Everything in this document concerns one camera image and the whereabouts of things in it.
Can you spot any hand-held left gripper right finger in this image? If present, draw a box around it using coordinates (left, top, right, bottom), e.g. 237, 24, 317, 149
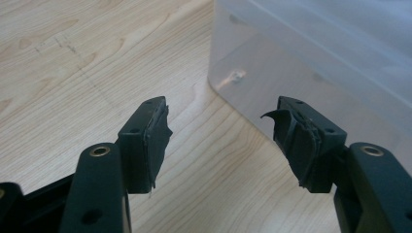
260, 95, 349, 194

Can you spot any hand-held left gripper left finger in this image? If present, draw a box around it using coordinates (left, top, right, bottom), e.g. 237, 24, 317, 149
116, 95, 174, 195

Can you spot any clear plastic storage box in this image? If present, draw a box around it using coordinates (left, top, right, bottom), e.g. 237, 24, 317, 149
207, 0, 412, 179

